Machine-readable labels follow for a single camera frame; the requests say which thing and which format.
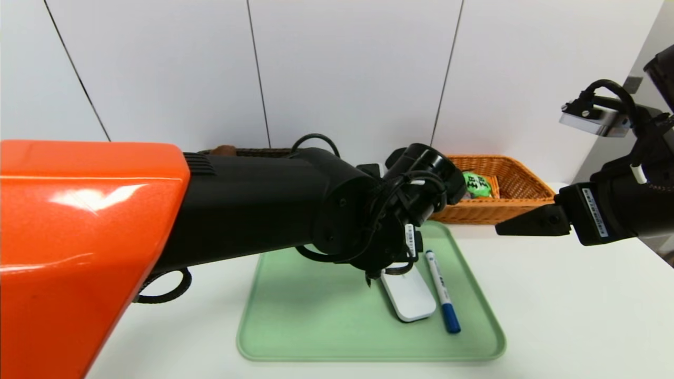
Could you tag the white rectangular case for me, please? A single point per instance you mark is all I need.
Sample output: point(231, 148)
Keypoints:
point(410, 300)

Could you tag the dark brown wicker basket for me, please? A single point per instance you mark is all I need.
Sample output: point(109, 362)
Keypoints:
point(263, 152)

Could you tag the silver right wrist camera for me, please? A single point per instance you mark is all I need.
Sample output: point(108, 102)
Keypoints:
point(595, 120)

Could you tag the blue and white marker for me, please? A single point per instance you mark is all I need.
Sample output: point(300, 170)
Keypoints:
point(443, 295)

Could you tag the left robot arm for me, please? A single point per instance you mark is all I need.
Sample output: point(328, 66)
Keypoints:
point(237, 210)

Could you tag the orange snack bag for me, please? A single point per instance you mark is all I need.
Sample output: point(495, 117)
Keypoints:
point(476, 183)

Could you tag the orange wicker basket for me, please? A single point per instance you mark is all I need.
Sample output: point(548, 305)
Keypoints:
point(505, 210)

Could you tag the black wall fixture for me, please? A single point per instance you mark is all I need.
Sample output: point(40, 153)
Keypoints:
point(634, 83)

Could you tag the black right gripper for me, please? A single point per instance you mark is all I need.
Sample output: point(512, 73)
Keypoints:
point(591, 214)

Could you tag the green plastic tray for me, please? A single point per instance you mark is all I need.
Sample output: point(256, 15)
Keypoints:
point(316, 326)

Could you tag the brown towel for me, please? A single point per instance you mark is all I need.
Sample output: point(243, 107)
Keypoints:
point(226, 149)

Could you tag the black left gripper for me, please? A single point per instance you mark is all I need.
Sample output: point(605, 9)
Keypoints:
point(412, 240)

